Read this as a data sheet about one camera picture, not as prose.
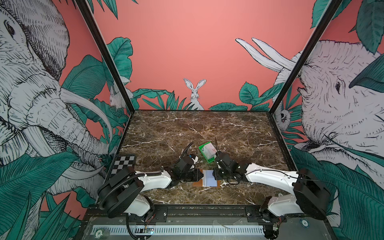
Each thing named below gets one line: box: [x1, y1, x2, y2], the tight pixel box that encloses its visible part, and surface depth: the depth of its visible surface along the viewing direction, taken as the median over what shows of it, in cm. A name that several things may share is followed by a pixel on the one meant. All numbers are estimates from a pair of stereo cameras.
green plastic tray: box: [198, 141, 217, 164], surface depth 97 cm
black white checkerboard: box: [109, 154, 136, 179], surface depth 90 cm
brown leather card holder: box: [192, 168, 221, 188], surface depth 85 cm
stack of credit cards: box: [202, 142, 217, 160], surface depth 97 cm
